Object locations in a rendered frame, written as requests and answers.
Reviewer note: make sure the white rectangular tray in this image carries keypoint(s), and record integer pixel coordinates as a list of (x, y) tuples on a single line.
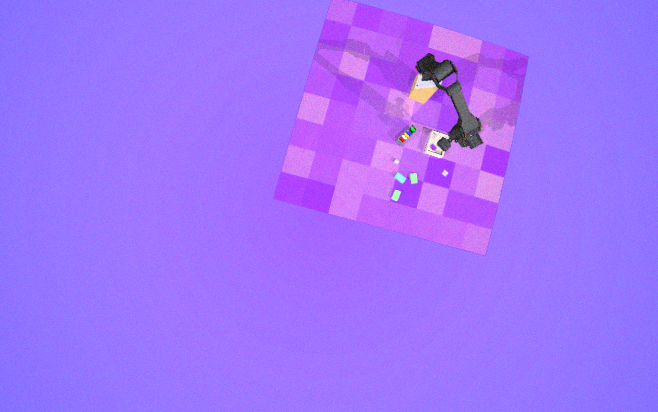
[(434, 138)]

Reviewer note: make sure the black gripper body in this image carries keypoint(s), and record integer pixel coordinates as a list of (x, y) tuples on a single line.
[(453, 135)]

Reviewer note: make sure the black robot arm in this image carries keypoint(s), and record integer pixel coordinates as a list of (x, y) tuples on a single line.
[(468, 125)]

